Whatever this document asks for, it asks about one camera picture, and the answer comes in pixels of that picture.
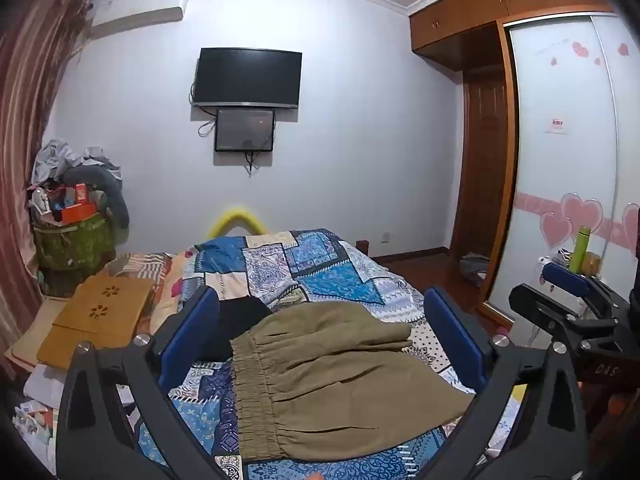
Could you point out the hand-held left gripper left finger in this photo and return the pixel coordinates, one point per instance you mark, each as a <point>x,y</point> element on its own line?
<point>192,330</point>

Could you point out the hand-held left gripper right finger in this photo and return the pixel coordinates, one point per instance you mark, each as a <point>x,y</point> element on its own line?
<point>452,340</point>

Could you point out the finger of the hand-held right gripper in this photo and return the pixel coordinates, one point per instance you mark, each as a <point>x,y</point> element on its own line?
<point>545,312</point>
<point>567,280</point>

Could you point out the olive green pants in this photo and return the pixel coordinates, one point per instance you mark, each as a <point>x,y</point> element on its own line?
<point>325,385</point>

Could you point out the white cabinet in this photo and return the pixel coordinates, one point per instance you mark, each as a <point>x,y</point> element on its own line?
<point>541,275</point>

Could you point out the small brown box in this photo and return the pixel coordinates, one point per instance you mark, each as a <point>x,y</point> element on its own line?
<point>592,262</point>

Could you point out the green bottle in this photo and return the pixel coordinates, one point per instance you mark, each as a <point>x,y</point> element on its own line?
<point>581,250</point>

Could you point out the black cloth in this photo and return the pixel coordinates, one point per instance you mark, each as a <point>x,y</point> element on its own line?
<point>240,325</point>

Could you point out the striped floral sheet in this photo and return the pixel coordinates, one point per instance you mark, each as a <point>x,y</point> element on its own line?
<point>150,272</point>

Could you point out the grey floor cloth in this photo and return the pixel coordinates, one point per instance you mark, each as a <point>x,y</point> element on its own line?
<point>472,267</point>

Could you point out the wooden lap desk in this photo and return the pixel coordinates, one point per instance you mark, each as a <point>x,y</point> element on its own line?
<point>90,325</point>

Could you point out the blue patchwork blanket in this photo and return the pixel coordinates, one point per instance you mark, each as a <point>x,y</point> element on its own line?
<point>325,270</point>

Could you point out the green patterned hamper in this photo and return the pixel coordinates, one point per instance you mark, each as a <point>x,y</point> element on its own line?
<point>70,250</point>

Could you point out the brown wooden door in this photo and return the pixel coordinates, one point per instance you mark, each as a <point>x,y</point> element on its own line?
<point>482,160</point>

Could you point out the red white sticker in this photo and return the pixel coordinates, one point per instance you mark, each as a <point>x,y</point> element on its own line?
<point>557,125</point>

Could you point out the orange box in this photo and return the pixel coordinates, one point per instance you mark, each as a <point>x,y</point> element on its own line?
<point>77,212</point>

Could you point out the pile of white papers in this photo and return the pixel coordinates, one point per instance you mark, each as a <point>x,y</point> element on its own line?
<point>40,410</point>

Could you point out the pile of grey clothes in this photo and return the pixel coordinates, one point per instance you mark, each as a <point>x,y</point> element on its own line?
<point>75,162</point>

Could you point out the small black monitor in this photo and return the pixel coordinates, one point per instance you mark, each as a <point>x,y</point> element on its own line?
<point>245,130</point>

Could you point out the wooden wardrobe with heart doors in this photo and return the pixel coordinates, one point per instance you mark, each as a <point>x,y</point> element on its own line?
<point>560,70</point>

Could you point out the striped pink curtain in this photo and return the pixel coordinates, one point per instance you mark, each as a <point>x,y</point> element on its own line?
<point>25,110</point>

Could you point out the white air conditioner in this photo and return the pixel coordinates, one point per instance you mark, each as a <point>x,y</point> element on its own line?
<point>140,7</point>

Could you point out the dark wooden bed post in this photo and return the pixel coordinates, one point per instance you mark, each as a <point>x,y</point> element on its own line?
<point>363,247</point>

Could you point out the black wall television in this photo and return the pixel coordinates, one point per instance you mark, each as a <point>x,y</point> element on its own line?
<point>247,77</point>

